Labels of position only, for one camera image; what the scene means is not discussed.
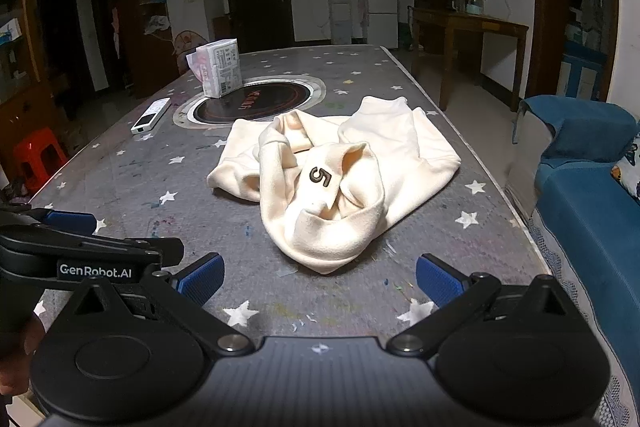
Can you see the grey star-printed tablecloth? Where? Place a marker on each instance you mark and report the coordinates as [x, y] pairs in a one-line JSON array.
[[150, 187]]

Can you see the blue sofa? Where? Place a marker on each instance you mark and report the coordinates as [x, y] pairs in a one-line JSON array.
[[590, 217]]

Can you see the butterfly-printed cushion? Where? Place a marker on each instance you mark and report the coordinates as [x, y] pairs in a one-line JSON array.
[[631, 172]]

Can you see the white plastic bag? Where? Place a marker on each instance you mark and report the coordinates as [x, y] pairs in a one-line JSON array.
[[157, 24]]

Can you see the dark wooden doorframe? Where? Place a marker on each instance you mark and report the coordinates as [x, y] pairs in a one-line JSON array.
[[542, 7]]

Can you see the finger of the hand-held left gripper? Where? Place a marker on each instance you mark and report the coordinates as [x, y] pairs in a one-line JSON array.
[[155, 249], [70, 222]]

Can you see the pink mesh food cover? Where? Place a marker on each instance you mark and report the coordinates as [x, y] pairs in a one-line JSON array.
[[187, 44]]

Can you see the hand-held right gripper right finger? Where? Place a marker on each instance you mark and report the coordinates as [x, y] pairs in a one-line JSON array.
[[437, 279]]

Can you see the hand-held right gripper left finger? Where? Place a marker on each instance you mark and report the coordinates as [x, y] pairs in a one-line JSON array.
[[202, 279]]

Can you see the red plastic stool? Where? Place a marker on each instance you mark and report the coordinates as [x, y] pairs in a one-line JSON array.
[[37, 147]]

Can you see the glass jar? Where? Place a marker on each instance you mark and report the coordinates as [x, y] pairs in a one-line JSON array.
[[475, 4]]

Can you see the round black induction hob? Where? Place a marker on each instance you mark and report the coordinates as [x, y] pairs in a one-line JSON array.
[[250, 99]]

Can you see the white remote control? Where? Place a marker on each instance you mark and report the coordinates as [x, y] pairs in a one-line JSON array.
[[150, 116]]

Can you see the white refrigerator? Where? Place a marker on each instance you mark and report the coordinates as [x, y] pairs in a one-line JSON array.
[[381, 7]]

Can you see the person's left hand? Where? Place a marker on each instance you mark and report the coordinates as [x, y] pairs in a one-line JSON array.
[[30, 347]]

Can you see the white water dispenser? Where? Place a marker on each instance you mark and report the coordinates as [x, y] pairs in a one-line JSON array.
[[340, 22]]

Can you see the cream sweater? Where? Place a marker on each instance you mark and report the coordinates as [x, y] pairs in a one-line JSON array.
[[325, 227]]

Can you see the wooden arched shelf unit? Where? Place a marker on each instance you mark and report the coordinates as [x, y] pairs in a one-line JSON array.
[[127, 32]]

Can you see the wooden side table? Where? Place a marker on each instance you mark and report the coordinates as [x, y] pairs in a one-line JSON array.
[[480, 24]]

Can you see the tissue pack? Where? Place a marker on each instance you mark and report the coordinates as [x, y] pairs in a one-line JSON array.
[[220, 67]]

